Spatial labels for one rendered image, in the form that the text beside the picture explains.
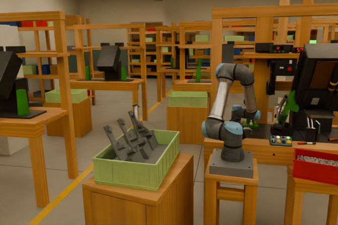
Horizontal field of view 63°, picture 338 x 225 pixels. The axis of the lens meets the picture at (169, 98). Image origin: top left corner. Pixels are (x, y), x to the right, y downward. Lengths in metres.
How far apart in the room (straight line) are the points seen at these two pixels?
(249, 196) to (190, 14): 10.96
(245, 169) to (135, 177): 0.66
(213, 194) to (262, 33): 1.47
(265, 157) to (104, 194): 1.17
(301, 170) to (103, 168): 1.23
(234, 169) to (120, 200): 0.70
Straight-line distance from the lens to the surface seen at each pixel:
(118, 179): 1.79
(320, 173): 1.97
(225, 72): 1.93
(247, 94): 2.01
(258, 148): 2.18
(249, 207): 1.88
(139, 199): 1.69
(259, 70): 2.65
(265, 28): 2.63
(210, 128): 1.83
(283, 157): 2.22
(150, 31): 11.94
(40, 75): 7.65
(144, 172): 1.70
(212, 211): 1.92
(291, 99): 2.34
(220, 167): 1.77
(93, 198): 1.89
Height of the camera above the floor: 1.67
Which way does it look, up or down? 12 degrees down
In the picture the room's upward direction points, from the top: 1 degrees counter-clockwise
